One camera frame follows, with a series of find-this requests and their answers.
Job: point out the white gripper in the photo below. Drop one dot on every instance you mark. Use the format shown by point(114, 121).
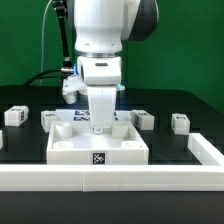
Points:
point(101, 77)

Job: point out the white square table top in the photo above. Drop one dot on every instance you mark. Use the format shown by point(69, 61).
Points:
point(75, 143)

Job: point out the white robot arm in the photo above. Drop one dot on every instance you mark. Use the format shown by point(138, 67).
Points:
point(101, 26)

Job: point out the white marker sheet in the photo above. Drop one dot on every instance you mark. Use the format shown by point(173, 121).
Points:
point(84, 115)

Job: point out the white part left edge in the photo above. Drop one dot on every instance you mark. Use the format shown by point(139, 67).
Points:
point(1, 139)

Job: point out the white U-shaped fence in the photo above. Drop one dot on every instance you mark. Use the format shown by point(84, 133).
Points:
point(208, 175)

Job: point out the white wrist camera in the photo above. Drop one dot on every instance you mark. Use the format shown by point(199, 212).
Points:
point(71, 87)

